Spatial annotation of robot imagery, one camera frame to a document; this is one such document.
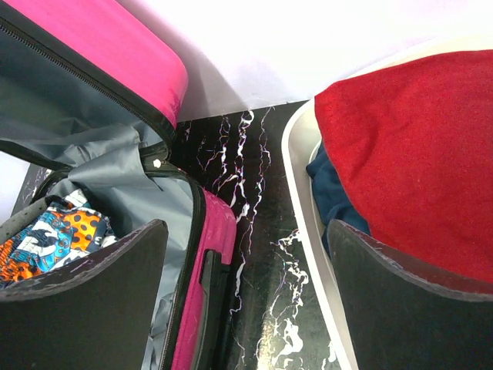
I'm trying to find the bright red garment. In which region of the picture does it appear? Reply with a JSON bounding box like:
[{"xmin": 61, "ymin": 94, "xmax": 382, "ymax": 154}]
[{"xmin": 314, "ymin": 49, "xmax": 492, "ymax": 282}]

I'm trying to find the navy blue garment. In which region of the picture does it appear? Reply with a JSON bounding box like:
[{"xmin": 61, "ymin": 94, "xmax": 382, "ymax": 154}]
[{"xmin": 306, "ymin": 144, "xmax": 371, "ymax": 257}]

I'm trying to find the white plastic tray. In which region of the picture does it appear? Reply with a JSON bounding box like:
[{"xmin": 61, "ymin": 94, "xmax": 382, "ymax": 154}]
[{"xmin": 281, "ymin": 30, "xmax": 492, "ymax": 369}]

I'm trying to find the grey polka dot garment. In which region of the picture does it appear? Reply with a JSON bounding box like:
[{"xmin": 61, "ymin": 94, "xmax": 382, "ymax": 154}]
[{"xmin": 1, "ymin": 196, "xmax": 59, "ymax": 246}]

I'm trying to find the colourful patterned cloth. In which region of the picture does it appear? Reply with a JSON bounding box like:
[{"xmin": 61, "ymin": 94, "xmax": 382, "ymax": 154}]
[{"xmin": 1, "ymin": 189, "xmax": 117, "ymax": 288}]

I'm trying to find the black marble pattern mat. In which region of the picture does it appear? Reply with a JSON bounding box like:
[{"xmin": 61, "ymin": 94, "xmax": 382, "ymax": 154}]
[{"xmin": 11, "ymin": 100, "xmax": 344, "ymax": 370}]

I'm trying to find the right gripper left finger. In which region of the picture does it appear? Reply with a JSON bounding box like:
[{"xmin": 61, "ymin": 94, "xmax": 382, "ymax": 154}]
[{"xmin": 1, "ymin": 220, "xmax": 168, "ymax": 369}]

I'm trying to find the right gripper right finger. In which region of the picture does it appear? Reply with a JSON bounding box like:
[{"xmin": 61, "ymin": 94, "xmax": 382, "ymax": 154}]
[{"xmin": 327, "ymin": 220, "xmax": 492, "ymax": 369}]

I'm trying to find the pink and teal kids suitcase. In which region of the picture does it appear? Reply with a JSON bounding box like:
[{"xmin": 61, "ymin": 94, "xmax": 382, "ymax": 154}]
[{"xmin": 1, "ymin": 1, "xmax": 236, "ymax": 369}]

